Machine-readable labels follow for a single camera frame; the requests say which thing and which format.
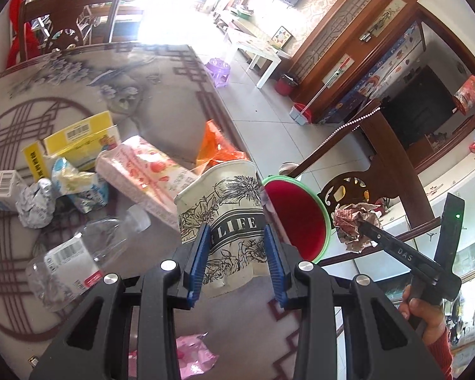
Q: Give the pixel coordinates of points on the blue printed door curtain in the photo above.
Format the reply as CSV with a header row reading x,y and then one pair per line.
x,y
380,67

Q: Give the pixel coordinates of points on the floral print paper cup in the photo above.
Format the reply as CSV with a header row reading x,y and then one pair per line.
x,y
221,206

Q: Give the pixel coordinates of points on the pink plastic wrapper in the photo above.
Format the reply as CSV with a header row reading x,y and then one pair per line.
x,y
194,354

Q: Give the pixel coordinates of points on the crumpled blue yellow wrapper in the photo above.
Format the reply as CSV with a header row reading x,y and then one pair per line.
x,y
79,190

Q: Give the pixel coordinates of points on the orange plastic wrapper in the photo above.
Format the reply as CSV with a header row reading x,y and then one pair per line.
x,y
215,142

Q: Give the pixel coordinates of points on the yellow cardboard box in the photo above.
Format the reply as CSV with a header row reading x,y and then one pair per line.
x,y
79,134

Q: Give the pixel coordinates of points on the red bin with green rim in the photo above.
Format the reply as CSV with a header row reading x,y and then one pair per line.
x,y
297,213

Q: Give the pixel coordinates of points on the purple plastic stool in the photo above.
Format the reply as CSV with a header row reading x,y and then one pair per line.
x,y
218,72

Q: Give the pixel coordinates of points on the printed tablecloth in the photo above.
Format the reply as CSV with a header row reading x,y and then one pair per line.
x,y
150,87

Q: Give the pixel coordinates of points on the pink snack packet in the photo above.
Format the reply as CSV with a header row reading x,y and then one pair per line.
x,y
142,170

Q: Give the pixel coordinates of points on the colourful triangle picture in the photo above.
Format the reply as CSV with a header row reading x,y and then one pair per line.
x,y
282,35

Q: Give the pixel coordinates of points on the dark door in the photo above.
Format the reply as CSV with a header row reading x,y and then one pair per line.
x,y
423,107

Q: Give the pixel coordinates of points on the white coffee table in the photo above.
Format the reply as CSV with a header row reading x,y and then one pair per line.
x,y
257,47

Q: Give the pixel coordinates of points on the dark wooden dining chair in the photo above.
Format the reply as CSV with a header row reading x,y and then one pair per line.
x,y
63,8

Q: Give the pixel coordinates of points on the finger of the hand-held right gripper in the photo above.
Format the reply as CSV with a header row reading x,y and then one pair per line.
x,y
371,234

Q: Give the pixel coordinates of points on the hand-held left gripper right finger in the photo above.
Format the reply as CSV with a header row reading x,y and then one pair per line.
x,y
275,265

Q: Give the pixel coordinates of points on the red lantern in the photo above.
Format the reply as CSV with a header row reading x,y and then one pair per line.
x,y
469,95

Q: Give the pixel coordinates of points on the red mop bucket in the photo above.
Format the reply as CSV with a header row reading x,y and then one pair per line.
x,y
301,114

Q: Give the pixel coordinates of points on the carved wooden chair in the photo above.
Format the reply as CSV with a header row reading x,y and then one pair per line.
x,y
394,156

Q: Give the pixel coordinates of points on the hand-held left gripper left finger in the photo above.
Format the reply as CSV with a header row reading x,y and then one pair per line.
x,y
198,261

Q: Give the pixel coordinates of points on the red bag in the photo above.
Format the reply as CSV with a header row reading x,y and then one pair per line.
x,y
19,43

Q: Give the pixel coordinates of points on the printed paper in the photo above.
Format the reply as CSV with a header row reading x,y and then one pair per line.
x,y
348,221

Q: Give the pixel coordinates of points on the white drink carton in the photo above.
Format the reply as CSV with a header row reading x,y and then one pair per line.
x,y
0,190

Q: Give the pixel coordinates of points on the silver foil wrapper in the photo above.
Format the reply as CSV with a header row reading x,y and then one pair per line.
x,y
35,206

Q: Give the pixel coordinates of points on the clear plastic bottle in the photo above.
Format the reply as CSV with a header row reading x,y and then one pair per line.
x,y
71,257

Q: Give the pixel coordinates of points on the small red bucket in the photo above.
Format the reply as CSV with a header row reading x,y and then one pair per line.
x,y
285,85

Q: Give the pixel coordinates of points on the person's right hand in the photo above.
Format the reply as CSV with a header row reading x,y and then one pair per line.
x,y
429,316

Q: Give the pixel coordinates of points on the wooden lattice partition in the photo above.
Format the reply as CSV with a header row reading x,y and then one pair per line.
x,y
340,19

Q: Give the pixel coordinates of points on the person's right forearm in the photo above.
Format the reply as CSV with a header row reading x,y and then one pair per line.
x,y
441,352

